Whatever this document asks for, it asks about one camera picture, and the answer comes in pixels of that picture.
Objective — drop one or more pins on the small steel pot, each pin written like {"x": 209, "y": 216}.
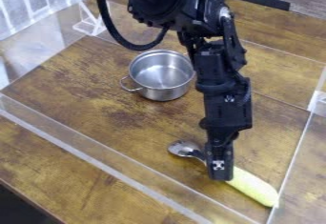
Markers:
{"x": 160, "y": 75}

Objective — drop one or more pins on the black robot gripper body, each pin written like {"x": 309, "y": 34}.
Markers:
{"x": 228, "y": 109}

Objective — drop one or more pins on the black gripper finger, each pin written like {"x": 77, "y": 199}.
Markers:
{"x": 220, "y": 161}

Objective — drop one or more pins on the clear acrylic enclosure panel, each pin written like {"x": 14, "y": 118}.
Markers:
{"x": 161, "y": 187}

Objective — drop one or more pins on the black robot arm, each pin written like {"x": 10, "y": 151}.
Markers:
{"x": 204, "y": 23}

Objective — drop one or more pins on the clear acrylic bracket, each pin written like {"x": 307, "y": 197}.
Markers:
{"x": 90, "y": 24}

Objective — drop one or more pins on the green handled metal spoon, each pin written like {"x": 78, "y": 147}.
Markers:
{"x": 245, "y": 182}

